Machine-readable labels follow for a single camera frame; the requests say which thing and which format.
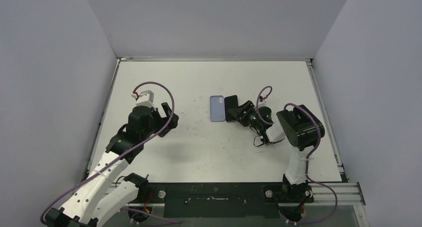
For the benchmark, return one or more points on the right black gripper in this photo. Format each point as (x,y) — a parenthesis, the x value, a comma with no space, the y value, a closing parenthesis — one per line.
(248,113)

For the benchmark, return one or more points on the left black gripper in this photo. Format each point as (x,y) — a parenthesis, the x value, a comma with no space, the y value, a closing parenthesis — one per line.
(162,121)

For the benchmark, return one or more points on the black smartphone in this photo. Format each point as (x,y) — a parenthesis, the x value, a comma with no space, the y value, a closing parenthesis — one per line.
(230,102)

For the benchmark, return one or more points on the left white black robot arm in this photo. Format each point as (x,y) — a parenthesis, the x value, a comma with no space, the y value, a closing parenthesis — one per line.
(89,205)

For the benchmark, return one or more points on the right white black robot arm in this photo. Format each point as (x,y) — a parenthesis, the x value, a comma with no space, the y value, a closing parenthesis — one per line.
(298,126)

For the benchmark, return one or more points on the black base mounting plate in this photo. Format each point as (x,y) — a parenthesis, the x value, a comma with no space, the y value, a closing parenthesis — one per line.
(223,200)

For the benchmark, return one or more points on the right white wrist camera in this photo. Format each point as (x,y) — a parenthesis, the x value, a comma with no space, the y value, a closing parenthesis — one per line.
(262,103)

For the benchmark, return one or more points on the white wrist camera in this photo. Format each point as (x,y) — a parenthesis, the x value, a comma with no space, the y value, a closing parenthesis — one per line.
(262,103)
(144,98)

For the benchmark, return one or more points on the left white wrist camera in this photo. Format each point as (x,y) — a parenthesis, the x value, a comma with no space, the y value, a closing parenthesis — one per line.
(144,98)

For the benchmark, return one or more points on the aluminium table frame rail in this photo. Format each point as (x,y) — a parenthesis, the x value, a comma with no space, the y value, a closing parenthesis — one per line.
(347,193)

